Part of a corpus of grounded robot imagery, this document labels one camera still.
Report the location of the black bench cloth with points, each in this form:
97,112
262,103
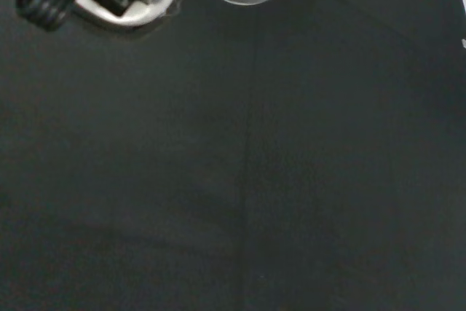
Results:
218,150

